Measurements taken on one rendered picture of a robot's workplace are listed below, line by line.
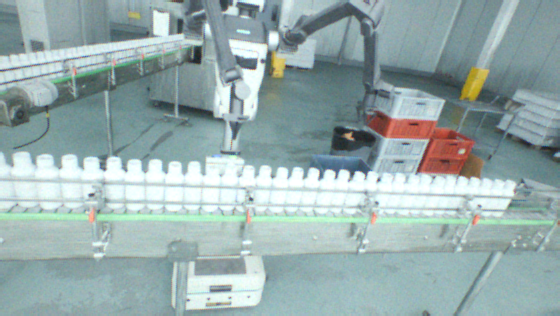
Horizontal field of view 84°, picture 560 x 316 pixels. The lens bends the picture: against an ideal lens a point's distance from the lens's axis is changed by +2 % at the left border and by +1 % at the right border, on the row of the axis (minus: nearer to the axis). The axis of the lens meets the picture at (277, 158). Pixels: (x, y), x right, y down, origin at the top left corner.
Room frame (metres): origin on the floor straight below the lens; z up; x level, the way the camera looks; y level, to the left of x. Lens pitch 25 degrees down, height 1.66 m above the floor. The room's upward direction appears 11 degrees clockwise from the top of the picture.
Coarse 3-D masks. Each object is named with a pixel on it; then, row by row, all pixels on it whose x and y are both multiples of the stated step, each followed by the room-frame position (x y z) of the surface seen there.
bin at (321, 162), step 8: (312, 160) 1.60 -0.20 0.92; (320, 160) 1.64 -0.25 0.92; (328, 160) 1.65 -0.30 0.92; (336, 160) 1.66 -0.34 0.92; (344, 160) 1.68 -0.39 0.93; (352, 160) 1.69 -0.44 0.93; (360, 160) 1.69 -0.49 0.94; (320, 168) 1.47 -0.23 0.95; (328, 168) 1.65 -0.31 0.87; (336, 168) 1.67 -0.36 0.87; (344, 168) 1.68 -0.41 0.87; (352, 168) 1.70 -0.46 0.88; (360, 168) 1.67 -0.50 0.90; (368, 168) 1.59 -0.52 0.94; (320, 176) 1.45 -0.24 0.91; (336, 176) 1.67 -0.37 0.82; (384, 256) 1.17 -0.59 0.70
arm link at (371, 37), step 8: (360, 24) 1.19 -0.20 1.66; (368, 24) 1.16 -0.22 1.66; (376, 24) 1.23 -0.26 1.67; (368, 32) 1.19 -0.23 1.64; (376, 32) 1.22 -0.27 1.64; (368, 40) 1.27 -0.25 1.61; (376, 40) 1.26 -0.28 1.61; (368, 48) 1.30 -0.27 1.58; (376, 48) 1.29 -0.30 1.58; (368, 56) 1.33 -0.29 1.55; (376, 56) 1.33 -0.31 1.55; (368, 64) 1.37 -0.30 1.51; (376, 64) 1.36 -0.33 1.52; (368, 72) 1.40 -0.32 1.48; (376, 72) 1.40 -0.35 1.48; (368, 80) 1.43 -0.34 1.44; (376, 80) 1.45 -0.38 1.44
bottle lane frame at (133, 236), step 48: (0, 240) 0.66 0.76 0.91; (48, 240) 0.70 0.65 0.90; (144, 240) 0.78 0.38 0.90; (192, 240) 0.82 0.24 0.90; (240, 240) 0.87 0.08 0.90; (288, 240) 0.92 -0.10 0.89; (336, 240) 0.97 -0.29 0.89; (384, 240) 1.03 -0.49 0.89; (432, 240) 1.09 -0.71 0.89; (480, 240) 1.17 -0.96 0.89; (528, 240) 1.24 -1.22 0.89
